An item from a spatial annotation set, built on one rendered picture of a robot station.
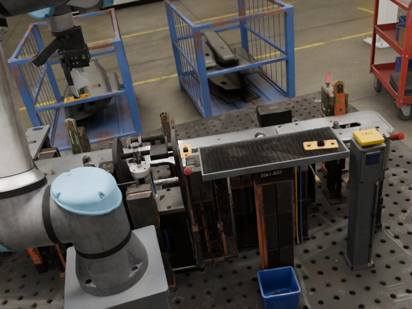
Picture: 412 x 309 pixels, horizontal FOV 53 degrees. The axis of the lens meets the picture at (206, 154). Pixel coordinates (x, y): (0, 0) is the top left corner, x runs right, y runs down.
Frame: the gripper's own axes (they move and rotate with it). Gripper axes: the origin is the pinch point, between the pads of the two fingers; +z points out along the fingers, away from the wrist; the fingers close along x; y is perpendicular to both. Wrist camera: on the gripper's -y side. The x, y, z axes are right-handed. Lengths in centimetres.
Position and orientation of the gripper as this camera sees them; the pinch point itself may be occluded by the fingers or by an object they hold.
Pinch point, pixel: (75, 92)
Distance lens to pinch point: 140.2
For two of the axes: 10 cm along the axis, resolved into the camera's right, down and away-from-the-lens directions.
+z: 1.2, 8.4, 5.3
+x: -1.7, -5.1, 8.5
